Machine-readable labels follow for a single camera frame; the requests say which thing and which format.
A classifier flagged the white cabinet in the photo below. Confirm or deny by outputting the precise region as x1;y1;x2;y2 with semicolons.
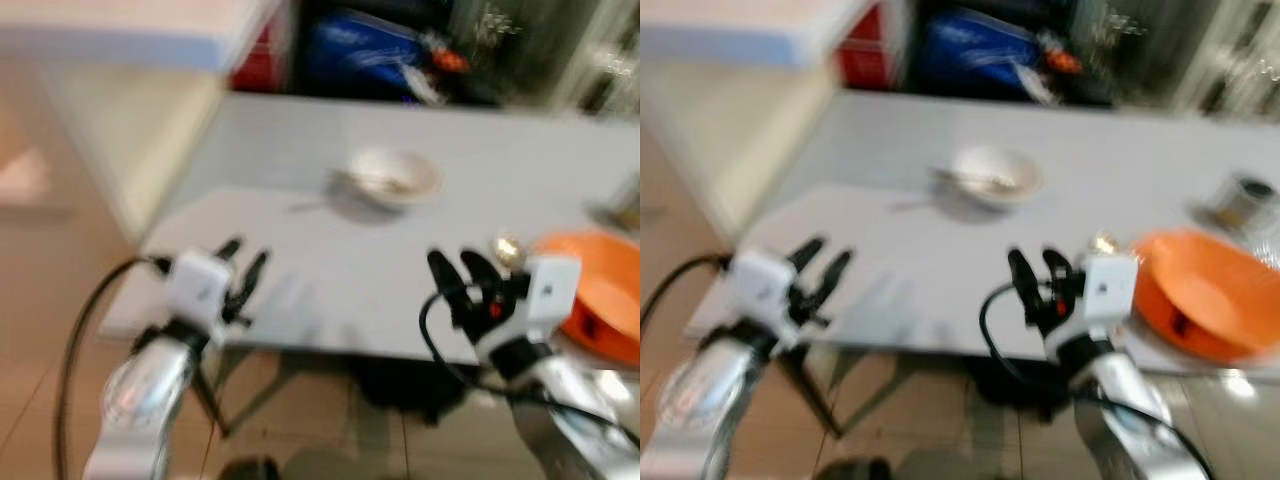
548;0;641;113
1168;0;1280;117

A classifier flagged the white counter top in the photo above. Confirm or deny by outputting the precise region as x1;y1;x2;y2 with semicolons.
0;0;283;74
640;0;883;70

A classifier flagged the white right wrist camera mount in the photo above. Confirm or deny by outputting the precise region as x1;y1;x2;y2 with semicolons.
525;254;583;337
1082;252;1142;337

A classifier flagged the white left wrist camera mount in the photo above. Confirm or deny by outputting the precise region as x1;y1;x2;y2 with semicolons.
728;250;797;324
165;252;233;323

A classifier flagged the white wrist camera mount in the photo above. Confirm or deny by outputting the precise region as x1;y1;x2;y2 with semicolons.
728;250;797;324
1082;252;1142;337
165;252;233;323
525;254;583;337

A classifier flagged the black robot left foot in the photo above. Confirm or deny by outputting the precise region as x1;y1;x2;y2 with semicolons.
218;455;282;480
814;456;892;480

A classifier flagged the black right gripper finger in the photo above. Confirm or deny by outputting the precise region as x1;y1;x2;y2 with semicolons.
1042;248;1076;289
460;250;501;291
1007;248;1043;309
428;250;469;311

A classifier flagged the white ceramic bowl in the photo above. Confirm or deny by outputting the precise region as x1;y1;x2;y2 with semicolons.
950;146;1044;210
347;147;442;211

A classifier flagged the orange plastic bowl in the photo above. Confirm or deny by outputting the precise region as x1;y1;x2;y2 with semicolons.
530;230;641;367
1133;228;1280;364

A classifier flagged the grey mug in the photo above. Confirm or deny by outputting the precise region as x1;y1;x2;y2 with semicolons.
598;175;641;234
1213;174;1278;234

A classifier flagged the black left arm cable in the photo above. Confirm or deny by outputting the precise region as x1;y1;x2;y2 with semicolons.
55;257;173;480
640;254;737;336

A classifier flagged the red cardboard box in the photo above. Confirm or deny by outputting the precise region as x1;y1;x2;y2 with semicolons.
835;4;912;90
230;12;294;93

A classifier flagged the black table leg frame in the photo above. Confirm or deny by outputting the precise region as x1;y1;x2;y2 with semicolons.
193;348;303;439
775;345;873;438

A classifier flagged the blue bag with white strap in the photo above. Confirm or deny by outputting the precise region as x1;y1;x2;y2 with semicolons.
918;8;1053;103
303;8;441;103

